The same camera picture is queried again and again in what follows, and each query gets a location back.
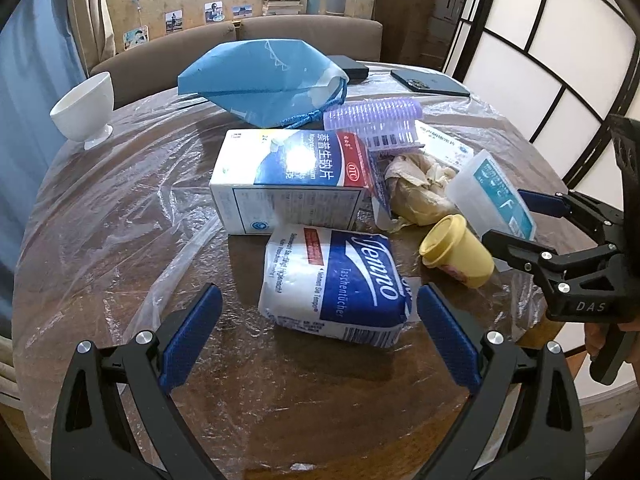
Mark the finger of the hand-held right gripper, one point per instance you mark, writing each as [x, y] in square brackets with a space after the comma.
[542, 203]
[515, 247]

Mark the flat white carton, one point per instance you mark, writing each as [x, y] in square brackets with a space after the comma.
[440, 145]

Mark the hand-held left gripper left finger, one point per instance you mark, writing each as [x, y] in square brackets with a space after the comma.
[192, 335]

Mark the wall photo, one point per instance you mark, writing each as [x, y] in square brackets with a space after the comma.
[136, 38]
[175, 22]
[214, 12]
[242, 10]

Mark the black box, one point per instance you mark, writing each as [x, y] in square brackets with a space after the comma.
[350, 67]

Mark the crumpled beige paper tissue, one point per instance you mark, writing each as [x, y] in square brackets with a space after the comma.
[420, 195]

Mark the purple blister pack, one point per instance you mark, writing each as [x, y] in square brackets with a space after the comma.
[370, 117]

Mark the dark smartphone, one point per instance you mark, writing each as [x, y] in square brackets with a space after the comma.
[430, 82]

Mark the yellow plastic cup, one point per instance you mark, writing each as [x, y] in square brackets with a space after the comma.
[460, 252]

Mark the white footed bowl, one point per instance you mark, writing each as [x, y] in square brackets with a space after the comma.
[82, 110]

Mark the beige curtain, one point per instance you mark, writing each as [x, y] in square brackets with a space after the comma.
[92, 10]

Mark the person's right hand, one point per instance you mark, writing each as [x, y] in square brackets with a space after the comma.
[595, 342]

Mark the stack of books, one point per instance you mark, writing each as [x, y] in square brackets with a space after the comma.
[282, 2]

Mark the grey cylinder speaker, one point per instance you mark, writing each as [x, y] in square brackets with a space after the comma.
[336, 0]

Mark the white and blue medicine box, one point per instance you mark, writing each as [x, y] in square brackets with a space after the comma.
[280, 180]

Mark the brown sofa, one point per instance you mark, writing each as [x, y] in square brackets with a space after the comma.
[150, 67]

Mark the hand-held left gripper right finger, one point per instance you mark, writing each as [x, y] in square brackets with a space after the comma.
[445, 335]

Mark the dark wooden cabinet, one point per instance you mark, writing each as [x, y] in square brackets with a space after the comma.
[415, 15]

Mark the blue curtain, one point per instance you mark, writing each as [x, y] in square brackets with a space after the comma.
[35, 75]

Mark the blue and white tissue pack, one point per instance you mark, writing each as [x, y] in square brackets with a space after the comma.
[340, 285]

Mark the light blue cylinder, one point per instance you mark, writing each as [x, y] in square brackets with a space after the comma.
[313, 5]

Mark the clear plastic container blue label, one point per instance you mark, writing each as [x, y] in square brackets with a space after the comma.
[490, 185]

